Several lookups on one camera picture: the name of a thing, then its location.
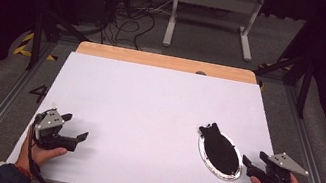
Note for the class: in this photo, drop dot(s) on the oval pearl-rimmed photo frame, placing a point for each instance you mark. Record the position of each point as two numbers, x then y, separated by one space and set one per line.
219 152

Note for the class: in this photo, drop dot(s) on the person's left hand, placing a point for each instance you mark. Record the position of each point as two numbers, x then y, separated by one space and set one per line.
34 156

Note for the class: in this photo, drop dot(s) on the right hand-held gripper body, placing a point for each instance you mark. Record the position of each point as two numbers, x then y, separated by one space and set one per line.
283 163

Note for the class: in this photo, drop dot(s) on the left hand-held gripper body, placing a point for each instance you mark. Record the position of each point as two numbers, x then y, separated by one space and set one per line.
48 123

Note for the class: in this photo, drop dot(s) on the white board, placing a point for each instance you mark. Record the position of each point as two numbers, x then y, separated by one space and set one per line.
146 119

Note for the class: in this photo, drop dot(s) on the black metal stand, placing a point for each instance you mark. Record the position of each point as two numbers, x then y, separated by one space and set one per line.
303 92
36 39

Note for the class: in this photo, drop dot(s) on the white metal desk frame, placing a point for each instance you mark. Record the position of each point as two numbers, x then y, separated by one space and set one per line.
217 0

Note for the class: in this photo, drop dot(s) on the wooden table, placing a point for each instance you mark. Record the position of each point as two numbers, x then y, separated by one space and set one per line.
163 61

